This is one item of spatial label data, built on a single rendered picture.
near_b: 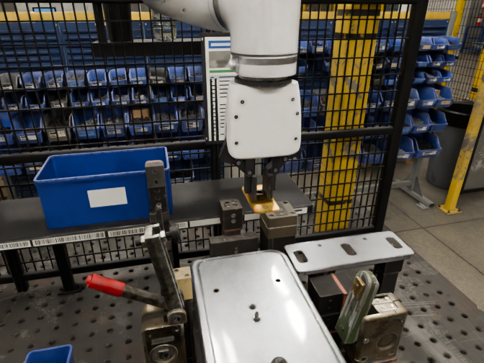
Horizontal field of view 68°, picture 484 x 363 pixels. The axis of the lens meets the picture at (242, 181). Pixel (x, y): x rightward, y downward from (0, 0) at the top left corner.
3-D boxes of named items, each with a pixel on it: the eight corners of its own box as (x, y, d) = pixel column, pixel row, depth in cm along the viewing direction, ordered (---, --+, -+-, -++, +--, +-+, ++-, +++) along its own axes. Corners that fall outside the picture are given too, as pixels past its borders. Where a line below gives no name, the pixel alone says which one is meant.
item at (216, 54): (278, 139, 111) (282, 31, 97) (205, 145, 106) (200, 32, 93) (276, 137, 112) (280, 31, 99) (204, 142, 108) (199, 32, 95)
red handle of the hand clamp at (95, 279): (184, 312, 58) (87, 283, 51) (178, 321, 58) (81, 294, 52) (182, 294, 61) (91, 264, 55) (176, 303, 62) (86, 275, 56)
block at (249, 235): (256, 325, 101) (258, 237, 88) (214, 333, 99) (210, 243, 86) (253, 317, 104) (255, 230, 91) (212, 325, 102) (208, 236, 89)
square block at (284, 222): (290, 323, 102) (299, 214, 86) (263, 328, 100) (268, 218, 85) (281, 303, 109) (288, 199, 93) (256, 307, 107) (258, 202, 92)
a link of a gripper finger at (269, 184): (269, 158, 50) (267, 200, 53) (291, 156, 51) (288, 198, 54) (263, 150, 53) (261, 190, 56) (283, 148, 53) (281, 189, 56)
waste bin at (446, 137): (491, 190, 331) (518, 113, 300) (446, 196, 320) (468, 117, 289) (450, 169, 375) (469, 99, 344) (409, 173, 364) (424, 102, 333)
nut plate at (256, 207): (280, 211, 51) (280, 204, 50) (254, 214, 50) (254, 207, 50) (263, 186, 58) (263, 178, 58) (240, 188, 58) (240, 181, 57)
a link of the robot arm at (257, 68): (235, 57, 41) (235, 84, 42) (307, 55, 42) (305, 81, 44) (221, 50, 48) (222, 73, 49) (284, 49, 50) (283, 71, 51)
